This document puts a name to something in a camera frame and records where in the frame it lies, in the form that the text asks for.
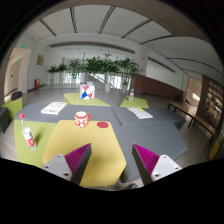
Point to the open booklet right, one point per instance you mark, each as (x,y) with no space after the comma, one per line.
(139,112)

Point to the red white patterned mug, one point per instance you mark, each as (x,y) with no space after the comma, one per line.
(81,119)

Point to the potted green plants row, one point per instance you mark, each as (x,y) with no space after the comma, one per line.
(101,68)

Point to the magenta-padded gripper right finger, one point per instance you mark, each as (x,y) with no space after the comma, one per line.
(151,166)

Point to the yellow table mat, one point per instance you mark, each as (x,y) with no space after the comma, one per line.
(93,152)

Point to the clear bottle red cap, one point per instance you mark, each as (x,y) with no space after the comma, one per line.
(26,131)

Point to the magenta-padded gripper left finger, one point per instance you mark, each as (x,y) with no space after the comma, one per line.
(71,166)

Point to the far clear water bottle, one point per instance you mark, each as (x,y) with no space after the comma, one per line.
(131,95)

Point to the open magazine left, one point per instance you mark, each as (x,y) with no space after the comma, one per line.
(53,108)

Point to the red fire extinguisher box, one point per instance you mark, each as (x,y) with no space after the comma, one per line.
(36,83)

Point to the wooden bookshelf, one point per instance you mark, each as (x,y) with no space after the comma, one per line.
(211,104)

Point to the red blue white cube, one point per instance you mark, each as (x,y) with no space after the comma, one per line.
(87,92)

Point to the red round coaster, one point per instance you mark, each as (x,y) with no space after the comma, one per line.
(102,124)

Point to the wall picture frame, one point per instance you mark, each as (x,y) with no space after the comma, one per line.
(40,60)

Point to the black chair left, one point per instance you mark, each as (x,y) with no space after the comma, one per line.
(16,95)

